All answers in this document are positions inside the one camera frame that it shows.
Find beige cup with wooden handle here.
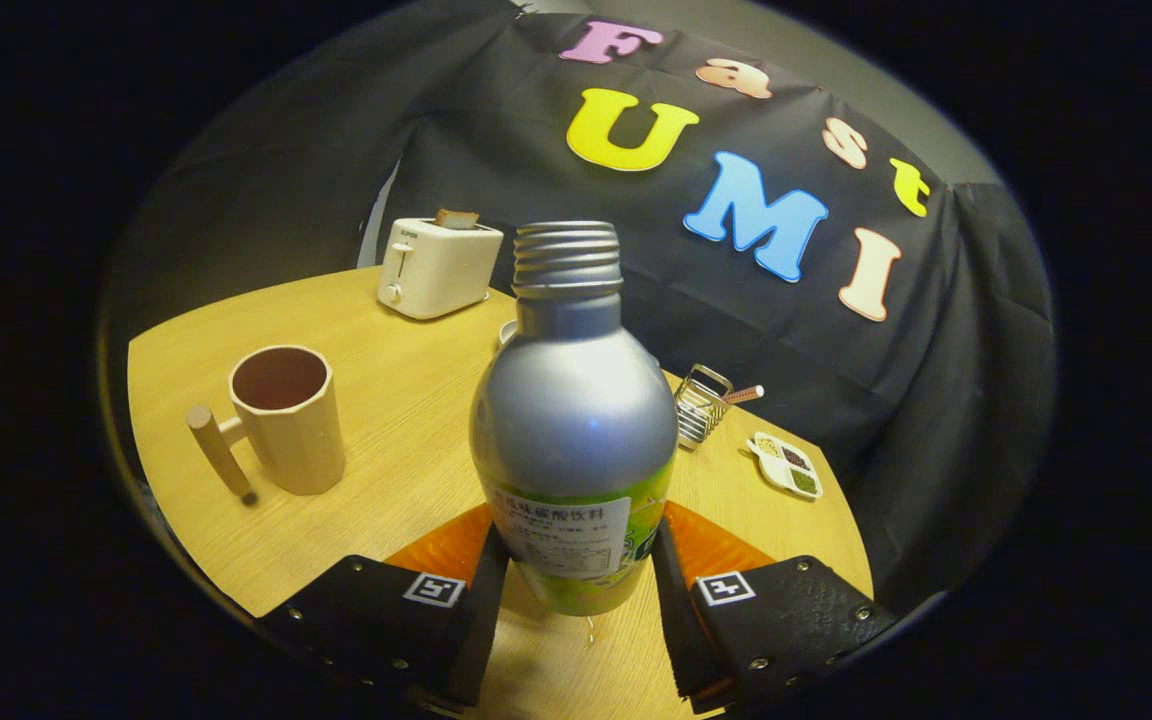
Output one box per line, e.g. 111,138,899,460
185,345,347,504

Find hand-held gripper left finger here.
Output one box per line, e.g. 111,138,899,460
254,503,512,713

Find cream toaster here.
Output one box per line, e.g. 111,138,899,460
377,217,504,321

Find silver juice bottle green label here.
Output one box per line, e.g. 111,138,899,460
469,221,680,617

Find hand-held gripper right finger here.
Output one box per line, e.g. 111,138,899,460
651,500,899,716

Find white divided bean dish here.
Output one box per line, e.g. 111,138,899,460
745,431,824,501

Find metal wire holder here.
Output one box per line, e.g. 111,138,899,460
674,363,735,448

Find wooden table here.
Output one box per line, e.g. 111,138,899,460
126,265,875,720

